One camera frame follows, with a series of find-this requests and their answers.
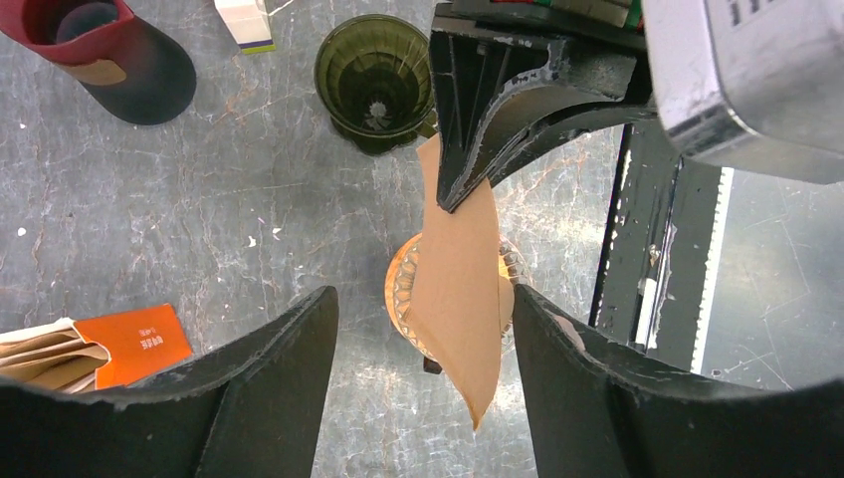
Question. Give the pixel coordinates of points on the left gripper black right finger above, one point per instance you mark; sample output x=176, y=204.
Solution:
x=597, y=408

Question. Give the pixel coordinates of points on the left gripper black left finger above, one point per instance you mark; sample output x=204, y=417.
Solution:
x=251, y=408

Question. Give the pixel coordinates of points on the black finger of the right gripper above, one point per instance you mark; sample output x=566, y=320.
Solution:
x=515, y=79

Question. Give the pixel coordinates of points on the orange coffee filter box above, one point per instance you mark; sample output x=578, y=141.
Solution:
x=77, y=356

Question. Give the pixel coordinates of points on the brown paper coffee filter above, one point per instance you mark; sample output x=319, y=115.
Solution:
x=459, y=300

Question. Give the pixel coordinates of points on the clear glass dripper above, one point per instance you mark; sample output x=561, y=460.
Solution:
x=400, y=277

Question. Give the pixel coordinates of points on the green glass dripper cup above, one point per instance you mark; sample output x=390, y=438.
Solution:
x=372, y=73

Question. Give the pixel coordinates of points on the colourful toy block stack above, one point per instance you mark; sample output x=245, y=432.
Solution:
x=248, y=23

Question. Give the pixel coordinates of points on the dark red black carafe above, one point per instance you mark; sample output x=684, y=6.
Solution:
x=134, y=70

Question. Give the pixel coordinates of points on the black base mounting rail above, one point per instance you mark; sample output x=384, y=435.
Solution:
x=662, y=249

